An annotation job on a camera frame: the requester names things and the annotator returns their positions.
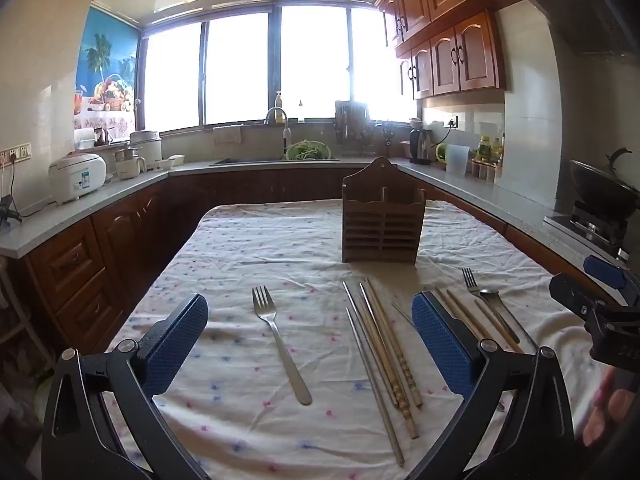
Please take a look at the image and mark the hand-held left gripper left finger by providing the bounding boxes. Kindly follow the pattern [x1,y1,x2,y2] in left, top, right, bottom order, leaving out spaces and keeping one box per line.
[41,292,210,480]

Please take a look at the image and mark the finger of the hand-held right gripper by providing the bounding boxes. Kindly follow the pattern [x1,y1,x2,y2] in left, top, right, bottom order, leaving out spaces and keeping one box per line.
[582,254,640,307]
[548,273,608,320]

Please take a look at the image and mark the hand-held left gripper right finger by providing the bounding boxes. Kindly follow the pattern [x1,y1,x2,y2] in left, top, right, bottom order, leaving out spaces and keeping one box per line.
[407,290,576,480]

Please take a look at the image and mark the silver metal chopstick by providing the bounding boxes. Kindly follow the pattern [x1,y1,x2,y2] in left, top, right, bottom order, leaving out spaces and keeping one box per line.
[342,281,399,407]
[346,308,405,467]
[391,302,417,327]

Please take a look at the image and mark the silver metal fork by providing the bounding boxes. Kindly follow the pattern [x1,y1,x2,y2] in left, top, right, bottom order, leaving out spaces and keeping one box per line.
[461,267,540,352]
[251,286,313,406]

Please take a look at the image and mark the dark handled spoon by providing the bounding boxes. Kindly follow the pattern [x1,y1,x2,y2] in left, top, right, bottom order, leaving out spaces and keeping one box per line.
[479,288,522,345]

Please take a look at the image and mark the wooden utensil holder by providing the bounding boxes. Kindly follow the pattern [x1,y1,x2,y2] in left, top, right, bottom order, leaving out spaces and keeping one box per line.
[341,156,427,265]

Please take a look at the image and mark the person's right hand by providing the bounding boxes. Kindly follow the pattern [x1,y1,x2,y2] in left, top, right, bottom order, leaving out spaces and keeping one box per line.
[580,367,640,448]

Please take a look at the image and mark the black wok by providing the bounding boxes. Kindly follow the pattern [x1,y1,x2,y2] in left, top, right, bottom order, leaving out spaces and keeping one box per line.
[569,147,640,214]

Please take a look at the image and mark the white dotted tablecloth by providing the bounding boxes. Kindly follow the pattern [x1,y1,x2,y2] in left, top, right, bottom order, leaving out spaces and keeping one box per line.
[102,199,617,480]

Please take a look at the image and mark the brown lower kitchen cabinets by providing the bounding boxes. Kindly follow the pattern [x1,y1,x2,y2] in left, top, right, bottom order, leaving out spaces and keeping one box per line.
[20,166,596,356]

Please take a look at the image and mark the row of condiment bottles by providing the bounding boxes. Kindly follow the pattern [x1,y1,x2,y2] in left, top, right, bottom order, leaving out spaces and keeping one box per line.
[470,132,506,184]

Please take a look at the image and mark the white plastic pitcher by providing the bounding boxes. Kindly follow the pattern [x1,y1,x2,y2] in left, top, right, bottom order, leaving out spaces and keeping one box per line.
[444,143,472,175]

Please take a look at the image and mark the white blender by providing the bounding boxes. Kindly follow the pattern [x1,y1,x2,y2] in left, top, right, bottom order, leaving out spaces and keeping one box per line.
[114,147,148,181]

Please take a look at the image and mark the grey kitchen countertop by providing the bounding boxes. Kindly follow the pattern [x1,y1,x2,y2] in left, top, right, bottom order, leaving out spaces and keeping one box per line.
[0,156,626,291]

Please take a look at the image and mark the steel kitchen sink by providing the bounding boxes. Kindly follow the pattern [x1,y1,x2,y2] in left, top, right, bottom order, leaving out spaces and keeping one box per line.
[209,157,341,167]

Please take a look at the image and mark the tall white steamer cooker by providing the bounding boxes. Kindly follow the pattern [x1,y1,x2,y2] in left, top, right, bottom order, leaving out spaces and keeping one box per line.
[129,130,164,171]

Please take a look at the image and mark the steel electric kettle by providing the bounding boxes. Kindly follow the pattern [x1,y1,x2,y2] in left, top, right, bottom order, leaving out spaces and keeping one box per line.
[408,127,436,166]

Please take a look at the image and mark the white rice cooker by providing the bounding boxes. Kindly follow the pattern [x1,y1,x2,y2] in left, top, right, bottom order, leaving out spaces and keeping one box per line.
[48,152,108,206]

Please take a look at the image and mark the pale dish cloth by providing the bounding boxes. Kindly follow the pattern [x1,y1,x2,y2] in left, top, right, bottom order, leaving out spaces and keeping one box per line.
[213,125,244,145]

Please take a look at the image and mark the black phone stand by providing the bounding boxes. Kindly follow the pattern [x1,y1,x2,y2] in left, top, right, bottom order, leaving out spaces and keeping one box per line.
[0,195,24,231]

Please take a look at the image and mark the chrome kitchen faucet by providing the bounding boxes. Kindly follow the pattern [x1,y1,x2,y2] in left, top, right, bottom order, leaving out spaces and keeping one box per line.
[263,106,292,157]

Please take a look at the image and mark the green colander with vegetables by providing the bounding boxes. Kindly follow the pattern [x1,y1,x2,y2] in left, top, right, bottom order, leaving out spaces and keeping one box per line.
[285,140,334,161]

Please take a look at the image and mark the steel range hood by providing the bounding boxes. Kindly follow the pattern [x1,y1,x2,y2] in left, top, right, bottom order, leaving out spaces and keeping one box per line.
[503,0,640,57]

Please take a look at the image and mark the large kitchen window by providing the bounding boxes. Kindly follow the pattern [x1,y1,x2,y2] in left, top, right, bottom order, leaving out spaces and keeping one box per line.
[137,2,418,134]

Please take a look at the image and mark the wooden upper kitchen cabinets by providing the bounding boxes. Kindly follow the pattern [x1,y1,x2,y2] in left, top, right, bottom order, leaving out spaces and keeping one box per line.
[373,0,532,101]

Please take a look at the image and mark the wire utensil drying rack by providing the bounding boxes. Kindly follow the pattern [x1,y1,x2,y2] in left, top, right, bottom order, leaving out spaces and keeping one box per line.
[367,121,401,159]

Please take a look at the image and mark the black power cable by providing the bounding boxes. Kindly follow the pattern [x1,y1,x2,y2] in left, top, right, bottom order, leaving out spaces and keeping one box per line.
[0,159,57,212]

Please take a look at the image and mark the wall knife rack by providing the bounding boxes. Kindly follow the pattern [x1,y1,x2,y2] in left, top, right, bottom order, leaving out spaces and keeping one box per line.
[333,100,371,145]

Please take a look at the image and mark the white wall socket strip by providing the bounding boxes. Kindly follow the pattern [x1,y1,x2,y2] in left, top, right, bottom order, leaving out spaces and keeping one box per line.
[0,143,32,164]

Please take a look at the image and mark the tropical fruit wall poster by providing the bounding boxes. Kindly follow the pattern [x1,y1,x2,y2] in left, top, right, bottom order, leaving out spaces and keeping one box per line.
[74,6,140,133]

